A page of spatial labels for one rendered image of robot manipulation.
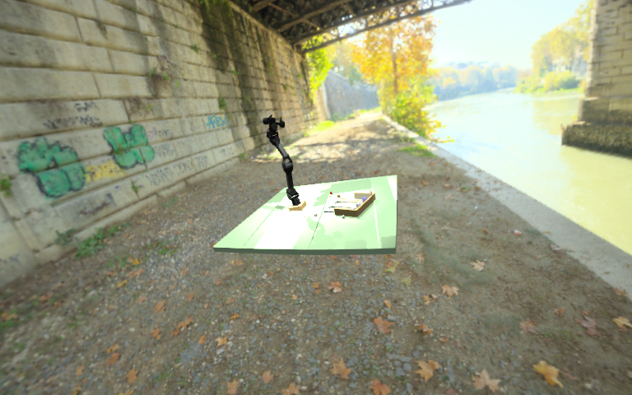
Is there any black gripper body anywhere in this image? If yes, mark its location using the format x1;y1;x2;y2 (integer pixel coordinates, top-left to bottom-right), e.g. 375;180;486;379
263;118;285;128

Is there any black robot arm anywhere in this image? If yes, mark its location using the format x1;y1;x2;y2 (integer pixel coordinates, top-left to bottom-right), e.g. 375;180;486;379
266;117;301;206

